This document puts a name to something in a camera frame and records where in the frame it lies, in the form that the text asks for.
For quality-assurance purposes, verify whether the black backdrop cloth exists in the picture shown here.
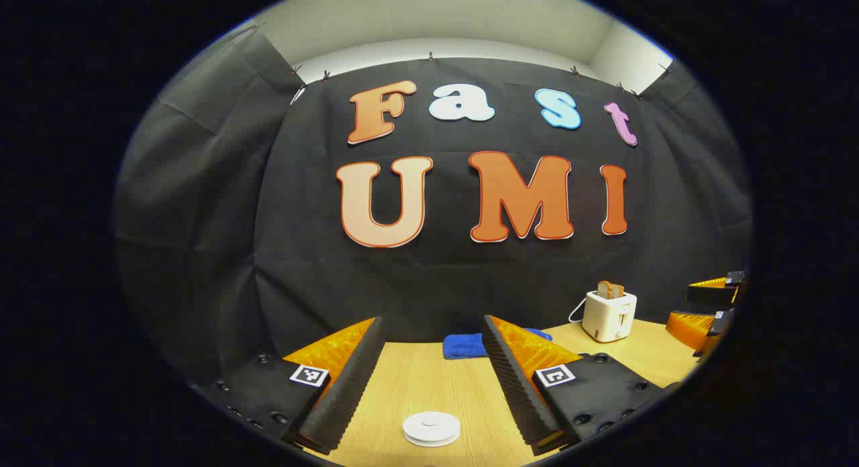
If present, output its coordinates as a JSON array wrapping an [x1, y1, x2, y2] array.
[[114, 25, 754, 387]]

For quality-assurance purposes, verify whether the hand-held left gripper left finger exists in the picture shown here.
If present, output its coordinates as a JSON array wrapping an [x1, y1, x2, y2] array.
[[191, 315, 387, 456]]

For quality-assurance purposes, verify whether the blue towel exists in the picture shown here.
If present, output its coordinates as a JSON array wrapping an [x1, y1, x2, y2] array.
[[442, 328, 554, 360]]

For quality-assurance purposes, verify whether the white toaster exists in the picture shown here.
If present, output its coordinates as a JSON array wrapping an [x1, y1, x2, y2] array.
[[581, 289, 638, 344]]

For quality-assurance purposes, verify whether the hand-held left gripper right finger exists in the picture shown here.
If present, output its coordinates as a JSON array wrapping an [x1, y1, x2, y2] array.
[[481, 313, 682, 456]]

